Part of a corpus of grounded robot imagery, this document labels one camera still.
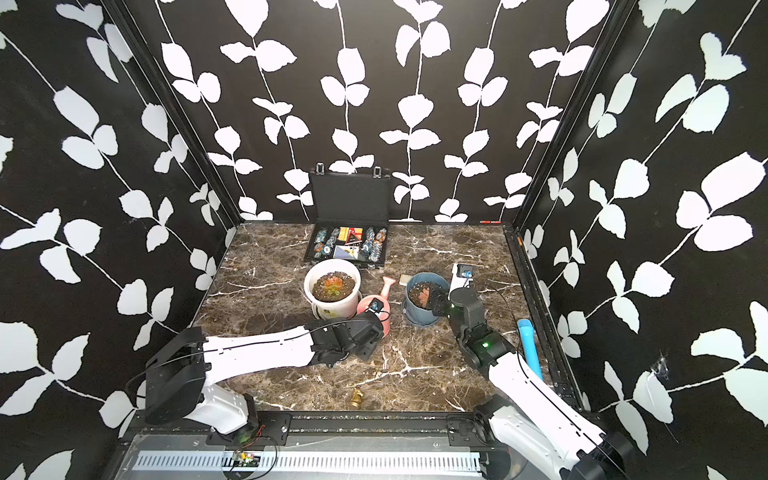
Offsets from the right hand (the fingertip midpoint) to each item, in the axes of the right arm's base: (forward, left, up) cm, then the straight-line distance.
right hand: (440, 279), depth 80 cm
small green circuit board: (-39, +48, -19) cm, 65 cm away
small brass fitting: (-26, +22, -19) cm, 39 cm away
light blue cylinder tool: (-9, -28, -18) cm, 34 cm away
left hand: (-10, +18, -11) cm, 24 cm away
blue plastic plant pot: (-4, +6, -12) cm, 14 cm away
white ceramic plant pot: (-4, +32, -7) cm, 33 cm away
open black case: (+37, +31, -12) cm, 50 cm away
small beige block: (+12, +9, -17) cm, 23 cm away
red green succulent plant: (+4, +31, -9) cm, 33 cm away
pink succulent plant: (0, +4, -10) cm, 11 cm away
